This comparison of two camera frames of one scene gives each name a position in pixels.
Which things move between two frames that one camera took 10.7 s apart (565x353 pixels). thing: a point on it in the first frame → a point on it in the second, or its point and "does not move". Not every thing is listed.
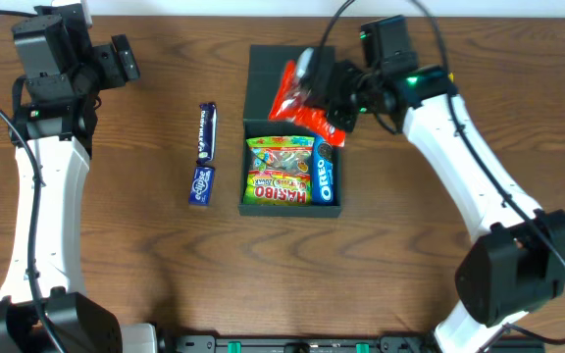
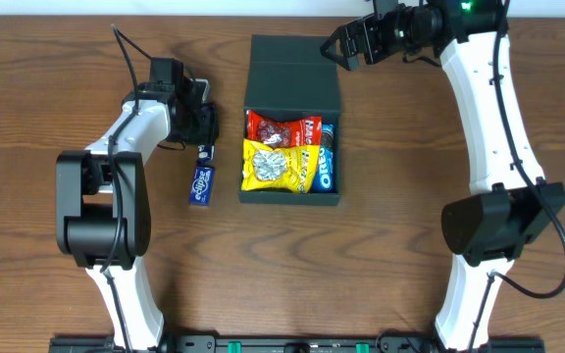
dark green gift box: x=265 y=65 → x=287 y=77
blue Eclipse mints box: x=202 y=186 does not move
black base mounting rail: x=324 y=343 does not move
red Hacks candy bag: x=294 y=103 → x=307 y=130
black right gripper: x=337 y=98 → x=361 y=41
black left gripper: x=126 y=58 → x=206 y=127
